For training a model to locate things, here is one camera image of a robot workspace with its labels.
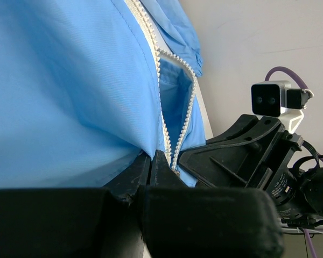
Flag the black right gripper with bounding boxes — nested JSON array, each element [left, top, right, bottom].
[[178, 114, 304, 204]]

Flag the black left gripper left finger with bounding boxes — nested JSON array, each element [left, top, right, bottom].
[[0, 154, 151, 257]]

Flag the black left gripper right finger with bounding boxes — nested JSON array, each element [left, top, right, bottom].
[[144, 151, 284, 257]]

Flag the light blue zip jacket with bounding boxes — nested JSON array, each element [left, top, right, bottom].
[[0, 1, 205, 188]]

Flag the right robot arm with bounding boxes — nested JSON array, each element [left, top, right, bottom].
[[177, 114, 323, 228]]

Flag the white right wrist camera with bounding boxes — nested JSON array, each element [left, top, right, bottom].
[[251, 81, 314, 133]]

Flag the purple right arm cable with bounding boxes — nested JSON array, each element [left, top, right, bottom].
[[264, 66, 323, 258]]

